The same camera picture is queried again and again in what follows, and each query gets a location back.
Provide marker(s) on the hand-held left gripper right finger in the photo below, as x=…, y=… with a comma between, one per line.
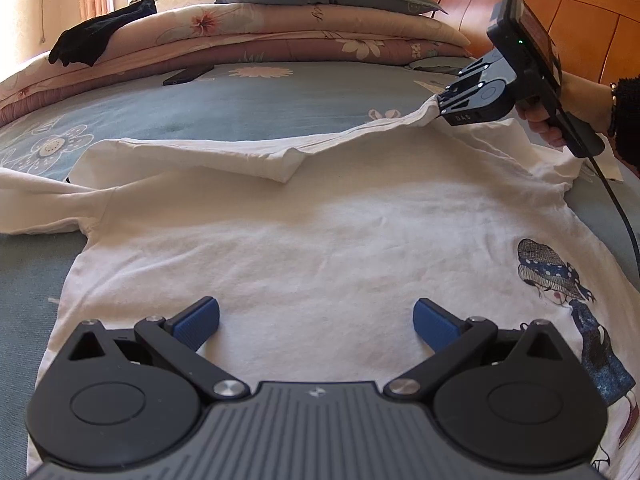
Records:
x=435, y=322

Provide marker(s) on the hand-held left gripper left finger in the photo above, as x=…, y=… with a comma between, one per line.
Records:
x=197, y=322

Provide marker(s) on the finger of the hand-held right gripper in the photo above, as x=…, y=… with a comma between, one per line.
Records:
x=457, y=97
x=480, y=71

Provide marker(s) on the white printed t-shirt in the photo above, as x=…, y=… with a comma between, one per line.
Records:
x=300, y=240

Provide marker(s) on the person's right forearm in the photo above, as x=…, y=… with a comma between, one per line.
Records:
x=627, y=120

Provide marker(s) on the person's right hand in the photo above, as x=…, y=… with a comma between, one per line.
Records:
x=590, y=105

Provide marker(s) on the flat blue-grey pillow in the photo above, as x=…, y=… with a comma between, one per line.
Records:
x=435, y=63

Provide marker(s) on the wooden headboard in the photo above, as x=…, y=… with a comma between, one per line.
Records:
x=590, y=10

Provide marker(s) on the folded pink floral quilt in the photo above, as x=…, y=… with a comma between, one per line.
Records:
x=275, y=22

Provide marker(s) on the blue floral bed sheet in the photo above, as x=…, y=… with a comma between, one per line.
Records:
x=250, y=95

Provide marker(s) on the black phone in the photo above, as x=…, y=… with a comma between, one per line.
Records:
x=187, y=75

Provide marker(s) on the black garment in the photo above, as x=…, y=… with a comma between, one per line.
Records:
x=95, y=35

